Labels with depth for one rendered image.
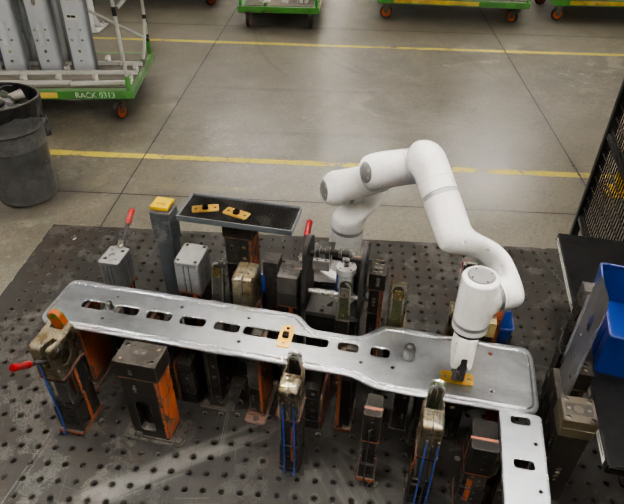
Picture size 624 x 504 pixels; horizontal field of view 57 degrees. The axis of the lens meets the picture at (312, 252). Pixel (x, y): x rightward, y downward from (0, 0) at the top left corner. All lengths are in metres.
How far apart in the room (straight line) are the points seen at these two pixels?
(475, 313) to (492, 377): 0.30
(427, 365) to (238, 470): 0.60
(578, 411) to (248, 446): 0.89
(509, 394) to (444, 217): 0.49
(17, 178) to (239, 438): 2.87
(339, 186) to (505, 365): 0.74
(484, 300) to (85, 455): 1.18
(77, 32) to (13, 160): 1.80
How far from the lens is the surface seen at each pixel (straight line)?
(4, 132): 4.06
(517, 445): 1.48
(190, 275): 1.74
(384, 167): 1.54
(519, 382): 1.60
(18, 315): 2.34
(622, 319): 1.85
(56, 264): 2.53
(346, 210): 2.02
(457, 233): 1.36
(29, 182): 4.26
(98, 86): 5.38
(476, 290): 1.30
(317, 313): 1.73
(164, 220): 1.90
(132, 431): 1.85
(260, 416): 1.81
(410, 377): 1.54
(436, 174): 1.41
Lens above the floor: 2.16
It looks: 38 degrees down
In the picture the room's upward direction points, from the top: 1 degrees clockwise
